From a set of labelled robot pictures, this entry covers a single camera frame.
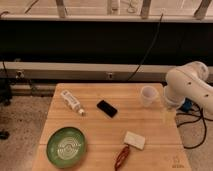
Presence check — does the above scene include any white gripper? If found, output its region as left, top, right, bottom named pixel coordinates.
left=162, top=88, right=185, bottom=124

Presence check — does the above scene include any black equipment at left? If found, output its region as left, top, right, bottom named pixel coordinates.
left=0, top=79, right=12, bottom=106

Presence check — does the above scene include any green patterned plate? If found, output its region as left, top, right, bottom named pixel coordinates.
left=46, top=127, right=87, bottom=169

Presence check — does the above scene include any blue connector plug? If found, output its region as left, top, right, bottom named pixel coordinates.
left=180, top=99, right=192, bottom=112

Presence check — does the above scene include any white sponge block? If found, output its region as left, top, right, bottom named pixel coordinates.
left=124, top=131, right=145, bottom=150

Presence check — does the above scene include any black eraser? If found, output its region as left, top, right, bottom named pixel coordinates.
left=97, top=100, right=117, bottom=118

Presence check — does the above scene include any white plastic bottle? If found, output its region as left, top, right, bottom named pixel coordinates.
left=61, top=90, right=85, bottom=116

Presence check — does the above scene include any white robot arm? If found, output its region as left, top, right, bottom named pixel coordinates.
left=162, top=61, right=213, bottom=124

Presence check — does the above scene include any black hanging cable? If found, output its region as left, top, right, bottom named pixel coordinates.
left=125, top=13, right=164, bottom=83

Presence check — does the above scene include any white ceramic cup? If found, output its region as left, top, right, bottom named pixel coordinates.
left=140, top=86, right=158, bottom=107

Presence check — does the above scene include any grey metal rail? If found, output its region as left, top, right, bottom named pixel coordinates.
left=0, top=61, right=213, bottom=84

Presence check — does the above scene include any red brown looped cord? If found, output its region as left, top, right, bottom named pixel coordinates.
left=114, top=145, right=131, bottom=171

